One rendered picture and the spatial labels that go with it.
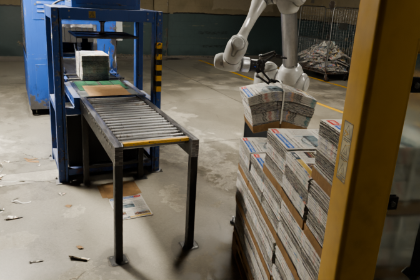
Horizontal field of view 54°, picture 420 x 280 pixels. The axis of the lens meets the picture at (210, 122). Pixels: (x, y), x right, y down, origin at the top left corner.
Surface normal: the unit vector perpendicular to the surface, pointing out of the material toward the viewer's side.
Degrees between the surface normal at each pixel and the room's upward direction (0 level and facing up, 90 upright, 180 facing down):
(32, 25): 90
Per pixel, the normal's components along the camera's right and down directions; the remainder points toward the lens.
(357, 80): -0.99, -0.01
